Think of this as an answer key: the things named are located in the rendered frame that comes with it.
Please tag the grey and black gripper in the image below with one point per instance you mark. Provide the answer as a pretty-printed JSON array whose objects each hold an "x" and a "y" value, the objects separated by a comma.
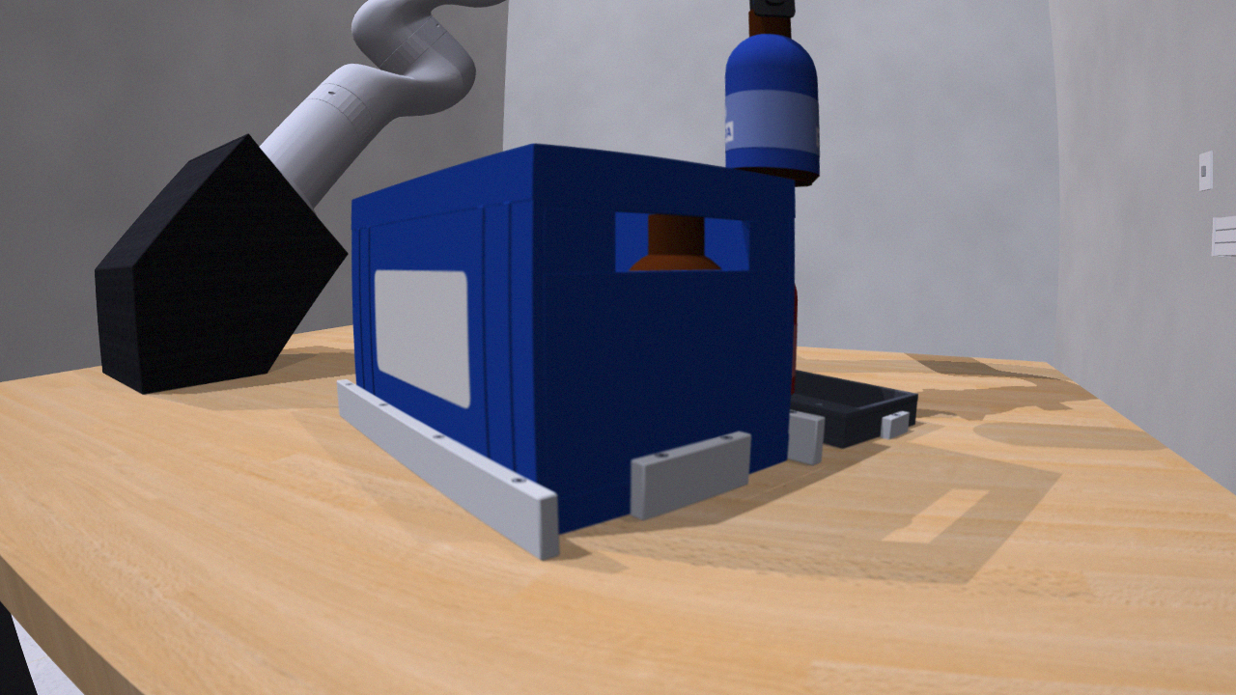
[{"x": 773, "y": 8}]

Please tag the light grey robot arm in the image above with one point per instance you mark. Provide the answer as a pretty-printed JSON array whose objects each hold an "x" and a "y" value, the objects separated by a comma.
[{"x": 324, "y": 135}]

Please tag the blue bottle with dark brown neck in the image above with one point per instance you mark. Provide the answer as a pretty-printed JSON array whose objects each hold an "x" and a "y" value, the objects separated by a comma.
[{"x": 772, "y": 121}]

